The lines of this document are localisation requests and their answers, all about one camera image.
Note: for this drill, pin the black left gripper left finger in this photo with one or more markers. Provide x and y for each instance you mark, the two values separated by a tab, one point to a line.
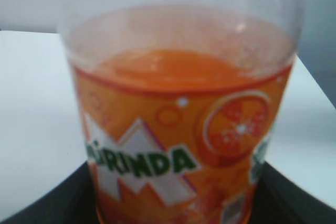
72	201

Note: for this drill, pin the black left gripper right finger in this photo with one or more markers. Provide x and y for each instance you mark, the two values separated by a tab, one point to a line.
278	200

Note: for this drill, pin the orange Mirinda soda bottle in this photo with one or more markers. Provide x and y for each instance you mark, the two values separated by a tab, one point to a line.
178	101

